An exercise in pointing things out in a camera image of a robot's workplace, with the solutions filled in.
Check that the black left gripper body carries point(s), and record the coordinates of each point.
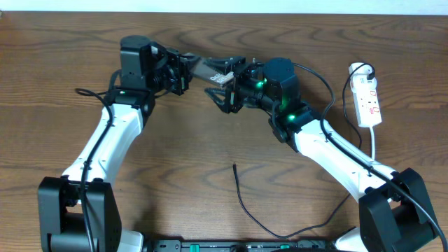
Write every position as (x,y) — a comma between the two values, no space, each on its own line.
(171,72)

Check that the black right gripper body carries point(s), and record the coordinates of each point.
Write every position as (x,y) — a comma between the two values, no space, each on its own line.
(241,82)

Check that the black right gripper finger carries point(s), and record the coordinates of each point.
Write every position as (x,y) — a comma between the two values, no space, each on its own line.
(220,97)
(221,64)

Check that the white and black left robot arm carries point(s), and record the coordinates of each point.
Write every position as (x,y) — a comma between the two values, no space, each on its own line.
(78,211)

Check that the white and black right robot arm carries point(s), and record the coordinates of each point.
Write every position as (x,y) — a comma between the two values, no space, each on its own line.
(395,210)

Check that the white power strip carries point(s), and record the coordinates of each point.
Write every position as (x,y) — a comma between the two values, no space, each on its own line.
(363,85)

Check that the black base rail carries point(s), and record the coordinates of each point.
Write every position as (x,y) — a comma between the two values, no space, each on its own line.
(172,245)

